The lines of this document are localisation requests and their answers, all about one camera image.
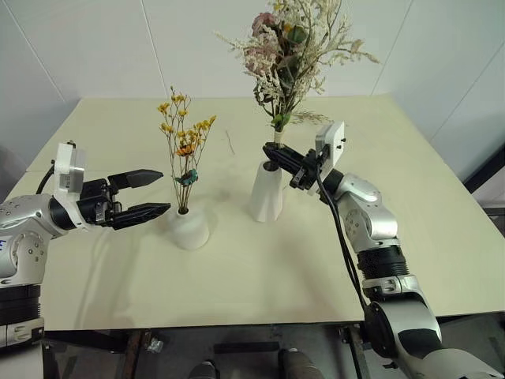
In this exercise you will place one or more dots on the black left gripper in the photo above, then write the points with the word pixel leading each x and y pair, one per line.
pixel 96 201

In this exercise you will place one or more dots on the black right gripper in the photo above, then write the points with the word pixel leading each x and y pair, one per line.
pixel 309 173

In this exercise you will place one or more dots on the pink and white flower bouquet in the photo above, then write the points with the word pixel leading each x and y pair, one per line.
pixel 284 59

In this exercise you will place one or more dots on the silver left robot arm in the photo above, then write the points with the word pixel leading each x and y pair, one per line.
pixel 23 221

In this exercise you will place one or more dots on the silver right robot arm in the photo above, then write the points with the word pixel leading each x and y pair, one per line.
pixel 371 221

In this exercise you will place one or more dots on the yellow dried flower bouquet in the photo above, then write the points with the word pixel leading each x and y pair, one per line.
pixel 185 150

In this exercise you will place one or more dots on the tall slim white vase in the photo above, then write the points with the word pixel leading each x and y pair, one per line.
pixel 266 197

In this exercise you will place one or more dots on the small dry twig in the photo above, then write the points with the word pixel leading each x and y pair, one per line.
pixel 230 143

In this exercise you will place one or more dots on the short round white vase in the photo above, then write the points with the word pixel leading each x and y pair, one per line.
pixel 189 231

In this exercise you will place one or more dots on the crumpled clear plastic scrap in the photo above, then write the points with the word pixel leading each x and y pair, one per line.
pixel 155 346

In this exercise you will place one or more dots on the rusty metal table leg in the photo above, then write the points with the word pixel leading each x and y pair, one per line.
pixel 357 351
pixel 131 355

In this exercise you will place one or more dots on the dark rounded shape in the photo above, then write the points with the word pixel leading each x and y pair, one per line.
pixel 203 371
pixel 296 365

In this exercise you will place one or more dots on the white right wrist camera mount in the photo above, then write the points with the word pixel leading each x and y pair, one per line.
pixel 335 146

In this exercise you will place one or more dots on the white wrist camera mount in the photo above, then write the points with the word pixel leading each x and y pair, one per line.
pixel 65 166
pixel 335 146

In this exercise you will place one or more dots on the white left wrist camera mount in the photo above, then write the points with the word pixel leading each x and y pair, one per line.
pixel 65 166

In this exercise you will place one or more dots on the black metal table frame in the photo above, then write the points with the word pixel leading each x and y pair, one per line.
pixel 79 339

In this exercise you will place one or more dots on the black diagonal metal frame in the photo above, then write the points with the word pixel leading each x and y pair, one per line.
pixel 487 167

